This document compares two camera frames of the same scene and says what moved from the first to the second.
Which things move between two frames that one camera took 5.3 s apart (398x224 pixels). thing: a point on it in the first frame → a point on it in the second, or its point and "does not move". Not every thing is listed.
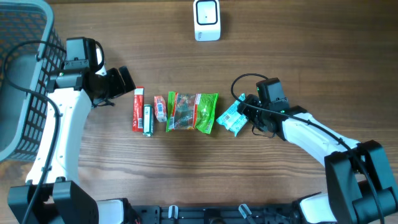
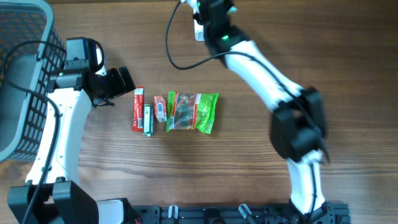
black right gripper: (248, 109) → (228, 4)
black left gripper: (119, 88) does not move
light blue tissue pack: (233, 119) → (232, 9)
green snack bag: (191, 111) does not move
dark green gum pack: (148, 130) does not move
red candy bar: (138, 110) does not move
